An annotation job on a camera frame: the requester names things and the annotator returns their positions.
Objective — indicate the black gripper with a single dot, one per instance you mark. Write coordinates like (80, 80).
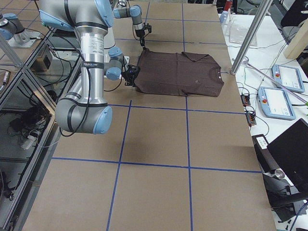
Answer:
(140, 35)
(128, 76)

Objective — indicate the brown t-shirt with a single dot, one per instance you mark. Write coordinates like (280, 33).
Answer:
(178, 74)

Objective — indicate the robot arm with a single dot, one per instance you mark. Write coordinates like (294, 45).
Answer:
(124, 10)
(83, 109)

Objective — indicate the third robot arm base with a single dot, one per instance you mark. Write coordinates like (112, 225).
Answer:
(12, 30)

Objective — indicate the red bottle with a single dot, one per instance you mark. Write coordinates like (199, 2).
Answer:
(228, 5)

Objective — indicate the clear plastic bag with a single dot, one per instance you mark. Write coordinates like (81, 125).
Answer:
(237, 33)

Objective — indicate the reacher grabber stick tool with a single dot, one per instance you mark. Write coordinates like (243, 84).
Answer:
(246, 62)

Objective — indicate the black relay board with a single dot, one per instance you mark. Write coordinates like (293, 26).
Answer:
(251, 118)
(245, 98)

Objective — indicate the near blue teach pendant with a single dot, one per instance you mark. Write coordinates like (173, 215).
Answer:
(275, 103)

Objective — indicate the blue teach pendant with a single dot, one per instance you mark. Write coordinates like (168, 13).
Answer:
(275, 103)
(289, 77)

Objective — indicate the far blue teach pendant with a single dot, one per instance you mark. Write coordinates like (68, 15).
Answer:
(289, 77)

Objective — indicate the black monitor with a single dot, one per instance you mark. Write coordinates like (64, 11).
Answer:
(290, 151)

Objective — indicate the aluminium frame post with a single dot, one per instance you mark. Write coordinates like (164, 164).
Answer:
(258, 19)

